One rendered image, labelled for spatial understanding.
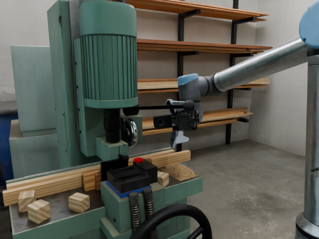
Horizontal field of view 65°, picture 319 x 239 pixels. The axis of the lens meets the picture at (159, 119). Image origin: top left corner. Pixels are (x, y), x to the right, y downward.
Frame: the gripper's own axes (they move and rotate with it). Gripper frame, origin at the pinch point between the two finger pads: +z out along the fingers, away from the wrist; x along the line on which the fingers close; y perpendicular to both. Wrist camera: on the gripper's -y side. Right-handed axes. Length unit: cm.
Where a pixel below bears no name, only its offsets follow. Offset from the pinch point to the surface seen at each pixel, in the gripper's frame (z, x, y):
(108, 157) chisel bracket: 3.8, 9.7, -19.7
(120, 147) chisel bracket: 1.4, 7.0, -16.5
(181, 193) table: -5.7, 24.6, 1.3
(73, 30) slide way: -3.2, -34.9, -33.0
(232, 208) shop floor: -158, 99, 11
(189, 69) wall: -299, -48, -45
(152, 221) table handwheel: 24.2, 19.7, 1.5
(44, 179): 14.4, 13.8, -36.6
